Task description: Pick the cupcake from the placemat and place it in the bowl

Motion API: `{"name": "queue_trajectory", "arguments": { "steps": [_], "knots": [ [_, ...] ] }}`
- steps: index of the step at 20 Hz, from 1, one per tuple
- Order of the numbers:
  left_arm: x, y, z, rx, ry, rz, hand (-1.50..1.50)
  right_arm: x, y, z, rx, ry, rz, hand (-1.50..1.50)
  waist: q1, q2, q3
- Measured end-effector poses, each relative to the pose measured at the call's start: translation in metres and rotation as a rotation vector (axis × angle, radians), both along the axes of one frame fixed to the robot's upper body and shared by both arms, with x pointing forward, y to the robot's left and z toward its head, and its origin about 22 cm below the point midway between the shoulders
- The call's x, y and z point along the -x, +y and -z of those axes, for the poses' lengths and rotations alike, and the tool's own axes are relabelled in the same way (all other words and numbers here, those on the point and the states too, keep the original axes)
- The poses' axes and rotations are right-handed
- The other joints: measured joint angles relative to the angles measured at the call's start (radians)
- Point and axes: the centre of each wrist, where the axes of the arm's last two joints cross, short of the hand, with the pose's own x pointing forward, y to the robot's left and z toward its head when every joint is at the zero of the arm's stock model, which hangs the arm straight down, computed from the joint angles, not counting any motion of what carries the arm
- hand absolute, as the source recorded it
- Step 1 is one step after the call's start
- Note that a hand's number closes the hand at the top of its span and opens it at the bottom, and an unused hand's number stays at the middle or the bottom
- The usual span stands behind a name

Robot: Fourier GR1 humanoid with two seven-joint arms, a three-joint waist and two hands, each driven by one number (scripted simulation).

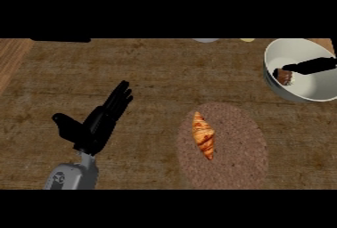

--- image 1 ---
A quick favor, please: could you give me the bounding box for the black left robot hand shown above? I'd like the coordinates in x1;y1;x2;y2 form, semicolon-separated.
50;79;134;157

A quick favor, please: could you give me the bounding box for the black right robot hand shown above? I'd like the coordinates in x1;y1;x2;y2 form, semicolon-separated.
281;57;337;76

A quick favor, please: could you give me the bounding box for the brown cupcake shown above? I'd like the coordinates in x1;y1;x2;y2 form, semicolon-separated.
272;68;295;87

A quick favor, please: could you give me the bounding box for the white bowl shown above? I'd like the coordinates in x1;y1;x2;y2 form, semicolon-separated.
261;38;337;103

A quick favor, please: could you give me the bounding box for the brown round woven placemat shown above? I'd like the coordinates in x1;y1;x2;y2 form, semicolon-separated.
176;102;270;191

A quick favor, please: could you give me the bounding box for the golden croissant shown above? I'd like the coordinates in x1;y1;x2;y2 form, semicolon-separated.
190;110;217;161

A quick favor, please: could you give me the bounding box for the pale grey round object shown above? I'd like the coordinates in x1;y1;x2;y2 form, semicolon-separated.
190;37;221;44

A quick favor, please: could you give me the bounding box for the light brown wooden board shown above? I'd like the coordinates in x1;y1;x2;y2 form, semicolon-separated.
0;38;35;94

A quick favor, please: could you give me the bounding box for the black flat object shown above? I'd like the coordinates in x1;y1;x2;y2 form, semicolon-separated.
29;37;91;44

